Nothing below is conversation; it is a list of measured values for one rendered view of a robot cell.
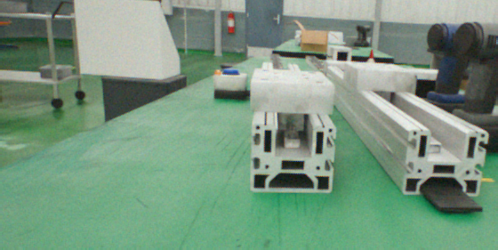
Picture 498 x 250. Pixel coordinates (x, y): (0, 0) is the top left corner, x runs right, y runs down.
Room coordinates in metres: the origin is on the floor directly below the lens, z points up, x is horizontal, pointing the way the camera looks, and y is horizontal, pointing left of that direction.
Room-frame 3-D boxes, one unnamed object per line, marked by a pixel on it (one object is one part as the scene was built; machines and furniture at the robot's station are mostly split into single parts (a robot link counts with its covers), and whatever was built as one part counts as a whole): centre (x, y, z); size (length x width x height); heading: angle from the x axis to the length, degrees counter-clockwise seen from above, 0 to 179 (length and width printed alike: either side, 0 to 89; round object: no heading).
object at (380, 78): (0.93, -0.11, 0.87); 0.16 x 0.11 x 0.07; 7
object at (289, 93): (0.65, 0.05, 0.87); 0.16 x 0.11 x 0.07; 7
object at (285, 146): (0.90, 0.08, 0.82); 0.80 x 0.10 x 0.09; 7
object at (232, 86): (1.16, 0.24, 0.81); 0.10 x 0.08 x 0.06; 97
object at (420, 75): (1.24, -0.27, 0.83); 0.11 x 0.10 x 0.10; 87
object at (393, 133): (0.93, -0.11, 0.82); 0.80 x 0.10 x 0.09; 7
